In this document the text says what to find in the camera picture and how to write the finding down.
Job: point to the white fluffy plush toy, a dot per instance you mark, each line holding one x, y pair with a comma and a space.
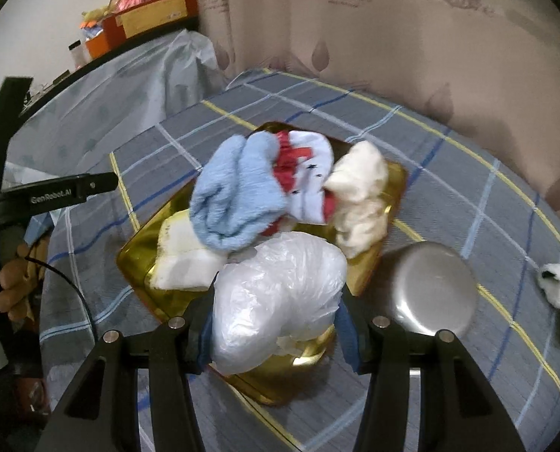
548, 279

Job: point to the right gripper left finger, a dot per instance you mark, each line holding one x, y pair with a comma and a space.
126, 381

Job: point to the light blue towel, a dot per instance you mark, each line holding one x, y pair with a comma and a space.
236, 196

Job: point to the gold red tin box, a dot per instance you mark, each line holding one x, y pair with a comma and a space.
278, 379

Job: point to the person's left hand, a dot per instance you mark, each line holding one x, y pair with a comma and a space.
19, 277

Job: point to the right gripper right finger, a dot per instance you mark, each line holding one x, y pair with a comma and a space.
433, 376

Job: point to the yellow-edged white dishcloth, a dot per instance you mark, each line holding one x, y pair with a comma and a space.
182, 263

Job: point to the beige leaf-print curtain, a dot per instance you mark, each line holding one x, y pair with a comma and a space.
488, 69

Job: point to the grey plaid tablecloth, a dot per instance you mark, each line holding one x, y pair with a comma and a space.
457, 195

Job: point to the red white printed cloth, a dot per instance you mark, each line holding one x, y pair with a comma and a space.
304, 164

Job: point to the clear plastic bag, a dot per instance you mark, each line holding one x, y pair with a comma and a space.
287, 292

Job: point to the cream satin scrunchie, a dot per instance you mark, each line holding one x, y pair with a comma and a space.
357, 182

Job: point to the stainless steel bowl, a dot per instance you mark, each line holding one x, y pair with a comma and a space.
425, 287

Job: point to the orange yellow cardboard box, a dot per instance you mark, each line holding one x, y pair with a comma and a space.
108, 27

